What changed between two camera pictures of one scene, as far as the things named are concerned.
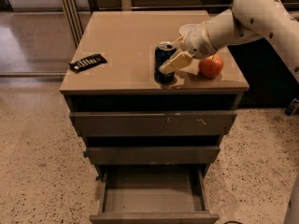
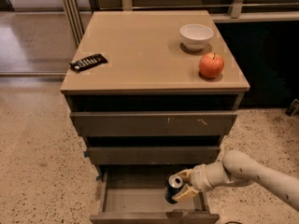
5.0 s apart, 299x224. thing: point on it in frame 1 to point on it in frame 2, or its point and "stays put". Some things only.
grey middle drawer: x=189 y=155 stays put
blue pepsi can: x=163 y=50 to x=174 y=185
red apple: x=210 y=66 stays put
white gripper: x=198 y=42 to x=198 y=178
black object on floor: x=292 y=107 stays put
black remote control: x=87 y=63 stays put
